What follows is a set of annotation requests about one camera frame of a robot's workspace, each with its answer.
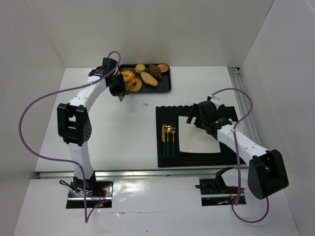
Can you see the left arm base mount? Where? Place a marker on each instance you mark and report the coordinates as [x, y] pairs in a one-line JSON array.
[[101, 195]]

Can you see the black scalloped placemat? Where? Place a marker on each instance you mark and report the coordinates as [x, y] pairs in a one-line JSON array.
[[177, 158]]

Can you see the white square plate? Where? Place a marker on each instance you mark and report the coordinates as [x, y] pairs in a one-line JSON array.
[[195, 140]]

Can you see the gold fork teal handle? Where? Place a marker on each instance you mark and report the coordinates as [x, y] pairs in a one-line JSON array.
[[173, 131]]

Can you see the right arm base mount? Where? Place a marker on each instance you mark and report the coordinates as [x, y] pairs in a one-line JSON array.
[[214, 191]]

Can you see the chocolate croissant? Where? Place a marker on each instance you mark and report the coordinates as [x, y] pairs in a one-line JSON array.
[[155, 71]]

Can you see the orange glazed bun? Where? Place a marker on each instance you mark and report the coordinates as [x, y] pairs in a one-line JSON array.
[[163, 67]]

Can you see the black serving tray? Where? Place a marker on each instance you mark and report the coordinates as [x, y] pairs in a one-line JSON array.
[[164, 85]]

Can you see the aluminium rail front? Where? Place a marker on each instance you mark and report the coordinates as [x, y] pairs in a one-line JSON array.
[[136, 174]]

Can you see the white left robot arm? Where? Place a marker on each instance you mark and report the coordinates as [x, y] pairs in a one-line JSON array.
[[74, 125]]

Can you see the oblong bread loaf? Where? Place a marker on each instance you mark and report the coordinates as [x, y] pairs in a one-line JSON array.
[[148, 79]]

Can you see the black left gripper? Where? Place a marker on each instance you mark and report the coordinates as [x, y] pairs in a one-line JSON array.
[[119, 90]]

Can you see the orange ring donut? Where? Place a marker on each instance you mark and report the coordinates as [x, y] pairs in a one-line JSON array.
[[134, 85]]

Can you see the gold knife teal handle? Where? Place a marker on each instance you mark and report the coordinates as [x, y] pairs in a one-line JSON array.
[[163, 140]]

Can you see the gold spoon teal handle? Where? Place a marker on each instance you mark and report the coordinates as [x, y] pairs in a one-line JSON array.
[[167, 130]]

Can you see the round bread bun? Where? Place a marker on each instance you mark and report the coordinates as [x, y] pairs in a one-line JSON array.
[[140, 68]]

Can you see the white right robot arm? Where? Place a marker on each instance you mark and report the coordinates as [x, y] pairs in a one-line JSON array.
[[265, 173]]

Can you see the glazed ring donut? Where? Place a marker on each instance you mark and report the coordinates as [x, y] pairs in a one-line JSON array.
[[127, 75]]

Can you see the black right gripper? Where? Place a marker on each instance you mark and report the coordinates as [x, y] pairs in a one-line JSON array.
[[197, 117]]

